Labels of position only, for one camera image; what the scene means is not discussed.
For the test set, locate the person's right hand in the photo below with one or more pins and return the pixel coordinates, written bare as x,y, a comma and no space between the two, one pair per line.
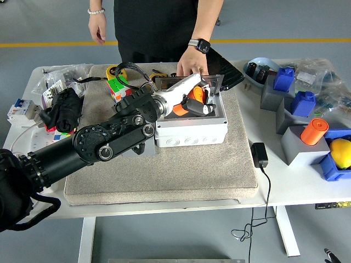
97,27

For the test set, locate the person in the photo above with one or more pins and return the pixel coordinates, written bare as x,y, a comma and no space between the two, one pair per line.
153,27

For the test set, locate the light blue bowl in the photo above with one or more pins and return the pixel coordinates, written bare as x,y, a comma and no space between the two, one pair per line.
260,61

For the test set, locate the clear plastic bag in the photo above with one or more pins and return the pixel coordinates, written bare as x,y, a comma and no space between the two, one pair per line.
71,69

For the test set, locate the black smartwatch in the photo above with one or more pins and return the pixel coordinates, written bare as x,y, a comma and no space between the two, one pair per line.
203,46

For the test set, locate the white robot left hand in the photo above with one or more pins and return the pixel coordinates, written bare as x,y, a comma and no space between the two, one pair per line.
178,87

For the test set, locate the grey holder block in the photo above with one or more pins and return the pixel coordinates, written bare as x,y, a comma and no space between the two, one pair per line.
283,120
294,148
270,100
149,149

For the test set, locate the blue bottle-shaped block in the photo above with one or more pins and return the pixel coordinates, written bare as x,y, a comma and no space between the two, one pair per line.
303,104
283,79

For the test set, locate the yellow lemon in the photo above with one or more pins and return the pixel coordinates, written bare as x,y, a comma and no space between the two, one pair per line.
342,153

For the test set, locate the grey-brown mat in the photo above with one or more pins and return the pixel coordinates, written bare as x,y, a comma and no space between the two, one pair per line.
178,175

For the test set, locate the white table leg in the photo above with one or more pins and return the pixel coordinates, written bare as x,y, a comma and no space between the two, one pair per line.
288,233
86,241

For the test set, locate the person's right forearm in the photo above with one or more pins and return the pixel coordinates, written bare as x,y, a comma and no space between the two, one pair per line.
95,4

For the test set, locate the orange cylinder battery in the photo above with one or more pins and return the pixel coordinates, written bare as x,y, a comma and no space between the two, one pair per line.
197,94
312,132

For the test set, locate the white purple electrical module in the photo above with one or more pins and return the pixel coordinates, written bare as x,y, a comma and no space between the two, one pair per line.
52,91

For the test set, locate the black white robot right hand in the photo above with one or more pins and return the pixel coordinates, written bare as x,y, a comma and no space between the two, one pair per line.
332,259

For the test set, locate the black table control panel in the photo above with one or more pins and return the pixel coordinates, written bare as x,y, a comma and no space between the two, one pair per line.
333,205

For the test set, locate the blue plastic bin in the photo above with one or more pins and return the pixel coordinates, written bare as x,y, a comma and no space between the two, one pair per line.
331,171

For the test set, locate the black folded cloth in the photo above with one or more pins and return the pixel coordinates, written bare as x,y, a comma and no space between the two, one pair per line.
64,109

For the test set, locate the person's left hand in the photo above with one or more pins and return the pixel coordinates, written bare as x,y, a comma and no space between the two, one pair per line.
192,61

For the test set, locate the black plastic case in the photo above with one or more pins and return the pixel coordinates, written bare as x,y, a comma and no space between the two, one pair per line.
227,74

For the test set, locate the white junction box clear lid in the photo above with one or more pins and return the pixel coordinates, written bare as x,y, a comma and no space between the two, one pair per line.
192,131

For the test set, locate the person's left forearm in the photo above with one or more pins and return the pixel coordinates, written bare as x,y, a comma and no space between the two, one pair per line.
207,19

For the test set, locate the small black component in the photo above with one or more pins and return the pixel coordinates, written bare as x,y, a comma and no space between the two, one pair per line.
262,76
252,69

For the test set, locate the white blue circuit breaker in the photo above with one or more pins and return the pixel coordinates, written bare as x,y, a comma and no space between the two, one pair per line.
23,109

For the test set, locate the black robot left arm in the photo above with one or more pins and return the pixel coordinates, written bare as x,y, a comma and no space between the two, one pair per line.
55,161

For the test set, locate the black power adapter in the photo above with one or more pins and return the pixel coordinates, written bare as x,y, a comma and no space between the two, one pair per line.
259,154

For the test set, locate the colourful puzzle cube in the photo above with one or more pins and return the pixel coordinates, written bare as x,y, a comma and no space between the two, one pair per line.
118,87
63,135

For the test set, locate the yellow tape measure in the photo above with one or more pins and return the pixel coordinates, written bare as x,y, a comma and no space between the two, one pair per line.
159,74
111,72

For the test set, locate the clear bag of components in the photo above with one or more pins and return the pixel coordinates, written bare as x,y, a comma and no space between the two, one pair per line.
315,71
334,98

